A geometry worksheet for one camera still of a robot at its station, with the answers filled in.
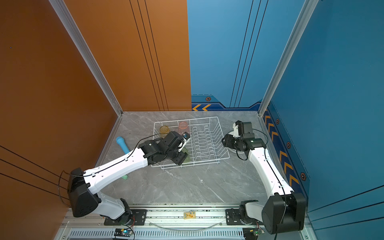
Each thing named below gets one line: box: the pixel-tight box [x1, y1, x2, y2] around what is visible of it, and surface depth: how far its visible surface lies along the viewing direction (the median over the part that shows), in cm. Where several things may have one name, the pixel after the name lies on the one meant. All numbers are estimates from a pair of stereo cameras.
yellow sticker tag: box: [183, 211, 197, 220], surface depth 75 cm
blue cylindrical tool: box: [116, 136, 130, 154], surface depth 101 cm
